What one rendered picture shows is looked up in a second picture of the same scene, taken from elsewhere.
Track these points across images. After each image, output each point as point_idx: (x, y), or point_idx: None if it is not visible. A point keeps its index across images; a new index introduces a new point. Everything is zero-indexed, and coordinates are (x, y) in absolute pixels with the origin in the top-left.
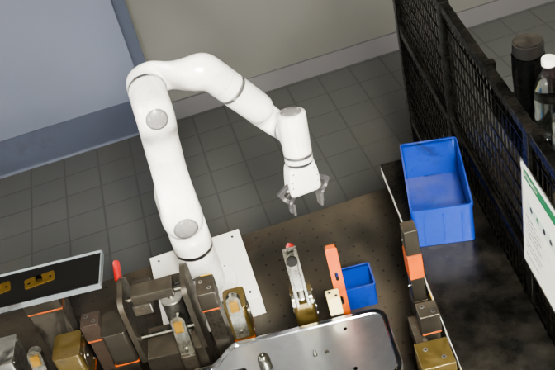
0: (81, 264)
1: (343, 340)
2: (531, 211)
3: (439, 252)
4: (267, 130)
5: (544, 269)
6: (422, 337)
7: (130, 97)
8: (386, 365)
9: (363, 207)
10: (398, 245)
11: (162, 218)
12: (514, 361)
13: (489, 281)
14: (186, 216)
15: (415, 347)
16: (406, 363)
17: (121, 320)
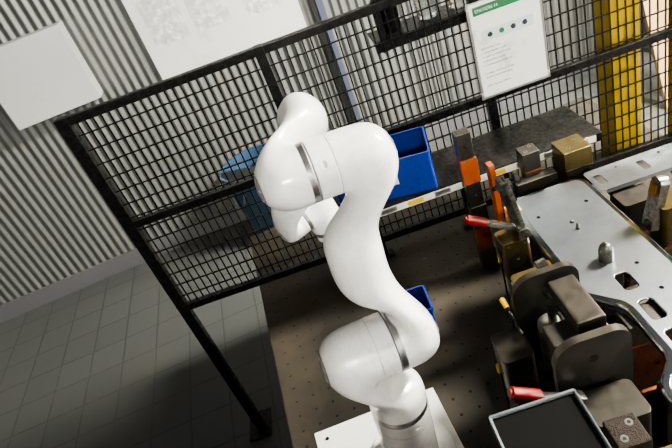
0: (527, 445)
1: (554, 215)
2: (490, 34)
3: (445, 174)
4: (299, 230)
5: (518, 61)
6: (539, 174)
7: (331, 166)
8: (576, 185)
9: (290, 339)
10: (354, 303)
11: (424, 334)
12: (560, 123)
13: (479, 146)
14: (423, 306)
15: (567, 153)
16: (502, 274)
17: (605, 391)
